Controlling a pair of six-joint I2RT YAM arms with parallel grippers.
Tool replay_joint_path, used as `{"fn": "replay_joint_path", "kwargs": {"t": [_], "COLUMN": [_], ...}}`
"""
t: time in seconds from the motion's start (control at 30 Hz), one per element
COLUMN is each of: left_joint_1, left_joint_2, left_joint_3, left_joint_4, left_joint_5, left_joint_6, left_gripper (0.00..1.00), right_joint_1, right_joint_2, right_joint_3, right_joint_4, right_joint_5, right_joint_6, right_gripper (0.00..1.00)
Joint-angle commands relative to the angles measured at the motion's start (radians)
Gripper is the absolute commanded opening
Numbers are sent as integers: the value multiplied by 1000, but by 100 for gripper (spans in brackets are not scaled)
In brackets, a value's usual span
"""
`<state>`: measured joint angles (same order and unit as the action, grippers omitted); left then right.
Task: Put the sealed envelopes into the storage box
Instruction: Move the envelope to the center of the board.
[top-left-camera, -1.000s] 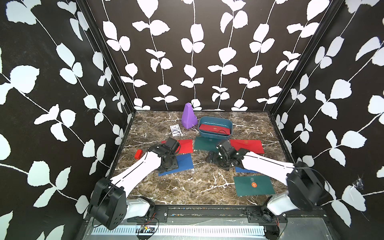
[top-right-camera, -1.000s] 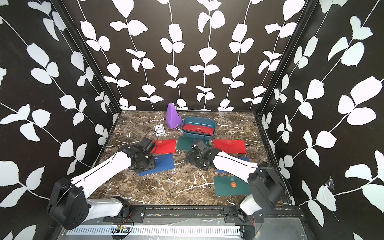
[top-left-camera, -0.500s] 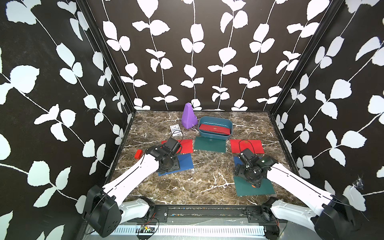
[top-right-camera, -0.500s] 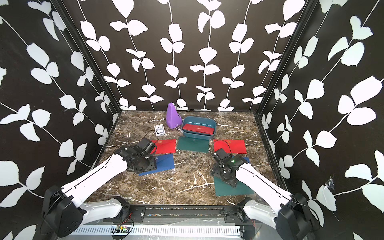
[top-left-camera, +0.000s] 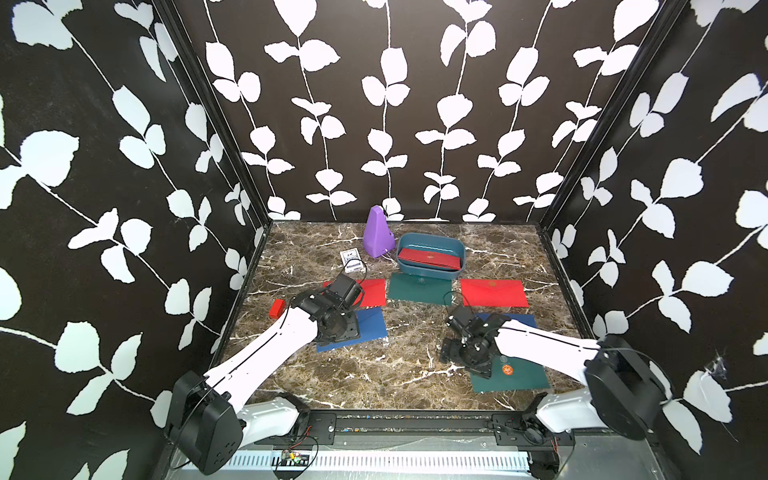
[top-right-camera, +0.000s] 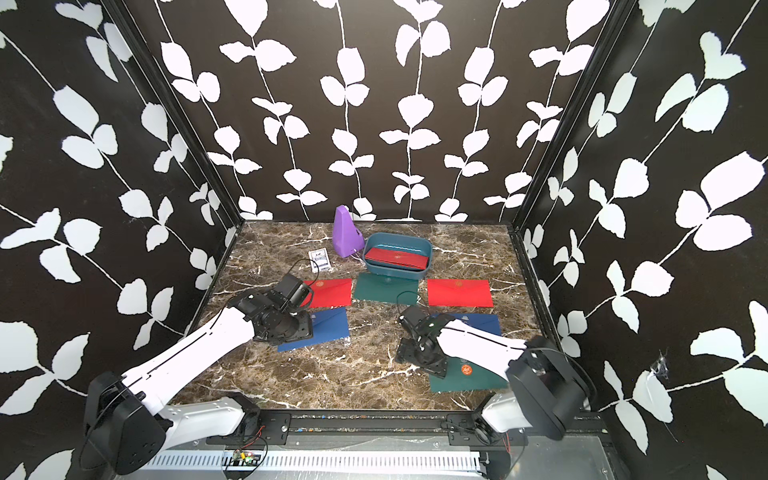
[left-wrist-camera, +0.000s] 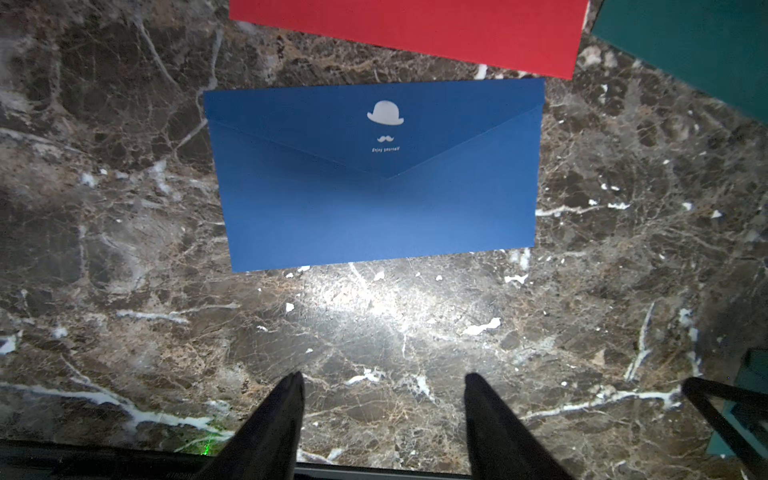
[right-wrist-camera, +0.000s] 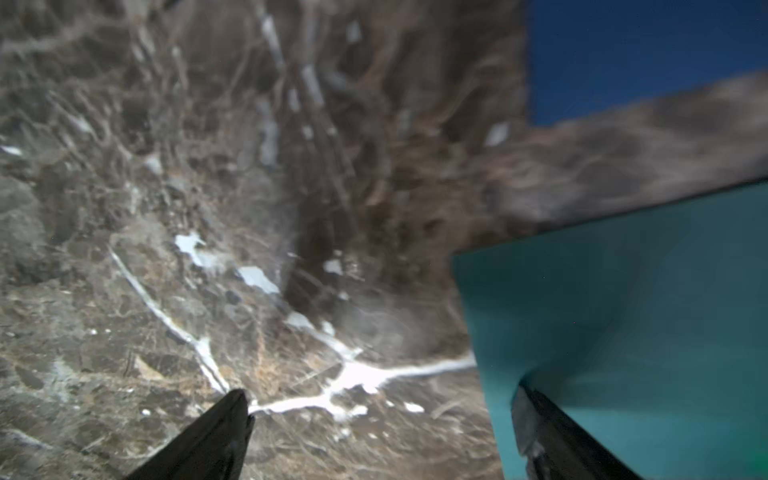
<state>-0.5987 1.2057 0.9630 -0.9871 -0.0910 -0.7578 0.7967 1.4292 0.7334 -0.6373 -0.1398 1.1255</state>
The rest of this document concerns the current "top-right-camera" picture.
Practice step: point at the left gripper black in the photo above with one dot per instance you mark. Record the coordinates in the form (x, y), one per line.
(305, 331)

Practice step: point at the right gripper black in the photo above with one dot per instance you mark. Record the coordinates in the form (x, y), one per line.
(433, 367)

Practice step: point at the red envelope two gold seals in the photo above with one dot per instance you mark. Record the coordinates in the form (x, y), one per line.
(397, 259)

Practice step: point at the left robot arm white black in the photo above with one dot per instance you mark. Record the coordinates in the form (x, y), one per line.
(128, 417)

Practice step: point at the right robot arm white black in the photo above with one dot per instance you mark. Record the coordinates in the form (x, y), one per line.
(545, 388)

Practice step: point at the teal plastic storage box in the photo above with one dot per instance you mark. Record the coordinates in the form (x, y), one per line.
(398, 242)

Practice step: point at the green envelope front right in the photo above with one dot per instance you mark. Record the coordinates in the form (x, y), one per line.
(464, 376)

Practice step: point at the green envelope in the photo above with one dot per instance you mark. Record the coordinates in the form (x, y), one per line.
(464, 376)
(379, 288)

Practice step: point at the blue envelope left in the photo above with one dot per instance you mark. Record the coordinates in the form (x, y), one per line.
(328, 325)

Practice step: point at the red envelope back left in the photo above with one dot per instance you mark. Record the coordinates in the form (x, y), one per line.
(329, 293)

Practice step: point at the red envelope back right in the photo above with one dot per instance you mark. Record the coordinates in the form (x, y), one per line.
(459, 293)

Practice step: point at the small white card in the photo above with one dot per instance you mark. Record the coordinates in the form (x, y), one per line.
(319, 260)

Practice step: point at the blue envelope right red seal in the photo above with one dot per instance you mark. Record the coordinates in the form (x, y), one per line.
(486, 322)

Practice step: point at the green envelope back middle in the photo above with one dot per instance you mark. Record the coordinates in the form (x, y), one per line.
(379, 288)

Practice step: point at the purple pyramid metronome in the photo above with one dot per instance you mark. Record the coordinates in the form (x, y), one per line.
(347, 240)

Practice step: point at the small green circuit board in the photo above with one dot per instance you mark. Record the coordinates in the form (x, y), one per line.
(244, 459)

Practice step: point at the black aluminium front rail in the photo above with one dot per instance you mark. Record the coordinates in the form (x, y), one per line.
(280, 427)

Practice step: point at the white perforated cable tray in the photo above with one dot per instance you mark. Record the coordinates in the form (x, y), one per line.
(374, 462)

